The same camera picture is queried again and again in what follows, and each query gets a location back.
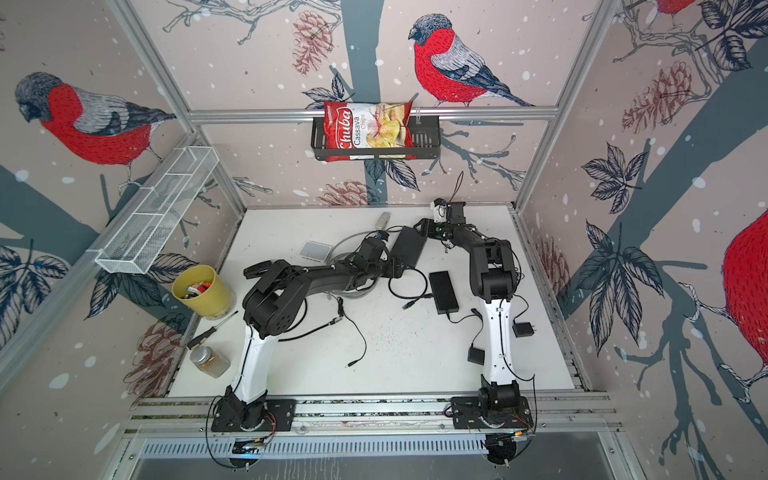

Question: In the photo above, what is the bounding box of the black short cable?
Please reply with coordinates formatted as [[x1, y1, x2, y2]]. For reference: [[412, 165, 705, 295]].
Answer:
[[387, 266, 434, 311]]

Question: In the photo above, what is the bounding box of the ribbed black network switch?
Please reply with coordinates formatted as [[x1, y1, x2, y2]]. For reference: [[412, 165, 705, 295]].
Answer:
[[428, 271, 460, 316]]

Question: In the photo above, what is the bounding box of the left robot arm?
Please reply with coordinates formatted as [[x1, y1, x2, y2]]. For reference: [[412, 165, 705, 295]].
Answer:
[[214, 230, 393, 431]]

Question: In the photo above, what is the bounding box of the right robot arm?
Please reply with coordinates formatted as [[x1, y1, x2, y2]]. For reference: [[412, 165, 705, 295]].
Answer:
[[417, 198, 520, 428]]

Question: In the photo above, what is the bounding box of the grey USB adapter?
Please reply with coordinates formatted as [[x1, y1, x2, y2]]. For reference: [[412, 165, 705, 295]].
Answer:
[[375, 212, 390, 230]]

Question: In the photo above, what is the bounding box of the left black power adapter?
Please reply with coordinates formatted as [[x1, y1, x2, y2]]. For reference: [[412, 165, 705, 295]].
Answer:
[[336, 297, 368, 368]]

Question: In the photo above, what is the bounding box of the black power adapter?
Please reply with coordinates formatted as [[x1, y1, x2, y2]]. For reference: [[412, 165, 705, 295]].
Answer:
[[336, 297, 368, 368], [448, 308, 485, 365]]

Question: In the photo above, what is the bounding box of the black stapler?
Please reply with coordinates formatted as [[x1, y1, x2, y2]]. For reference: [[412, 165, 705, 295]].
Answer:
[[243, 260, 276, 280]]

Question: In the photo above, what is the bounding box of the red chips bag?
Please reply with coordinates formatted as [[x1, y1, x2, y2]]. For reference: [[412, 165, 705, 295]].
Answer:
[[323, 101, 414, 150]]

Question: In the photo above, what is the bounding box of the right black power adapter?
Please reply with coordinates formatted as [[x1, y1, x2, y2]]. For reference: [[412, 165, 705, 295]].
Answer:
[[448, 308, 485, 365]]

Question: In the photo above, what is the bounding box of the yellow cup with markers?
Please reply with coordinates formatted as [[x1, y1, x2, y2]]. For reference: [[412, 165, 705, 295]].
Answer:
[[171, 265, 235, 319]]

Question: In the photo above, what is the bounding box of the glass jar with lid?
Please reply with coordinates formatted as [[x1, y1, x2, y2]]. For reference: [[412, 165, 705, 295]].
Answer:
[[189, 345, 231, 378]]

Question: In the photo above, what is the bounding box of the grey coiled ethernet cable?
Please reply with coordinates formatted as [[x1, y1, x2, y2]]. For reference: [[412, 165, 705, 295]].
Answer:
[[326, 229, 385, 300]]

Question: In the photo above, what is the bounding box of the white small network switch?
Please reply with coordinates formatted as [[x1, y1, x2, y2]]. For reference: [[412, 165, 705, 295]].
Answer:
[[299, 241, 333, 263]]

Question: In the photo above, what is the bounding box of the black wire wall basket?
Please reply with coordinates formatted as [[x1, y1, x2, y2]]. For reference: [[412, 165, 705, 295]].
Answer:
[[310, 116, 441, 161]]

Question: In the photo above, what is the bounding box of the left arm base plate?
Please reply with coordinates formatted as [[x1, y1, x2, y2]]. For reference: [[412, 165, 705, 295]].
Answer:
[[210, 395, 297, 433]]

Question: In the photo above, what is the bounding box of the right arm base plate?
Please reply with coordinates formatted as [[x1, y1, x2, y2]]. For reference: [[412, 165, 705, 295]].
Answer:
[[444, 396, 534, 431]]

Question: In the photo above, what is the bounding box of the black handled screwdriver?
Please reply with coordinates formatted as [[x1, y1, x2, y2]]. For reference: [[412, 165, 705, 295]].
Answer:
[[186, 310, 239, 351]]

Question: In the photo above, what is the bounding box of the white mesh wall shelf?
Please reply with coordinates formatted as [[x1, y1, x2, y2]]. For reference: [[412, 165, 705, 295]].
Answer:
[[95, 146, 219, 274]]

